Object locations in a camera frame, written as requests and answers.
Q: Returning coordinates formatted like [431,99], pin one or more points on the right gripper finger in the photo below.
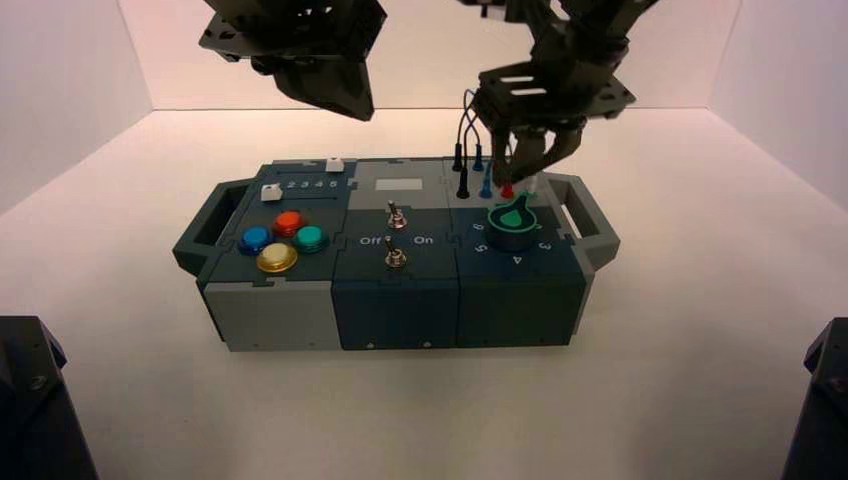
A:
[530,156]
[566,146]

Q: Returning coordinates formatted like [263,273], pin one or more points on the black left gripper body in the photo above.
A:
[298,30]

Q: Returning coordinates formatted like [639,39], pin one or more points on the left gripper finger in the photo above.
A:
[318,86]
[361,86]

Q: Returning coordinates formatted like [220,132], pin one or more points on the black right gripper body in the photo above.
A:
[570,86]

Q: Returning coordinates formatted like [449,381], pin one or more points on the green and black rotary knob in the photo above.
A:
[513,220]

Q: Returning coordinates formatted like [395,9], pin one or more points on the white slider knob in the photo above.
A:
[272,193]
[335,165]

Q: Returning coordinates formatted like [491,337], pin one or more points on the red push button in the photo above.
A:
[289,222]

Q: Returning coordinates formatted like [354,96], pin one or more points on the green push button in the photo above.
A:
[310,237]

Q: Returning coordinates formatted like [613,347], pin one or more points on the blue push button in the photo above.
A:
[256,237]

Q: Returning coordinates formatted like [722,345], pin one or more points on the yellow push button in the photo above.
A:
[277,257]

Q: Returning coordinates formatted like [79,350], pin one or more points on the grey and teal control box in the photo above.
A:
[391,311]

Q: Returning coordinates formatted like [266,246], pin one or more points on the metal toggle switch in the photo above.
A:
[397,221]
[395,260]

